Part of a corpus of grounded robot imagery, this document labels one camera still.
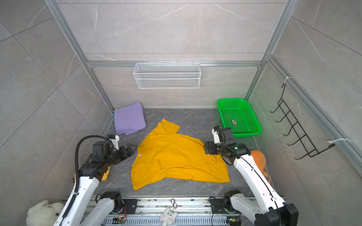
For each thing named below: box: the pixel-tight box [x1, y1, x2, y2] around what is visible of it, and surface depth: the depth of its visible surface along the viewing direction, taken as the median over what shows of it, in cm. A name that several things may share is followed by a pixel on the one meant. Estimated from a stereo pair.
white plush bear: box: [25, 199, 65, 226], surface depth 56 cm
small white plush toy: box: [160, 207, 178, 226], surface depth 69 cm
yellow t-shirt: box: [131, 118, 231, 191], surface depth 91 cm
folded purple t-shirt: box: [113, 102, 148, 136], surface depth 109 cm
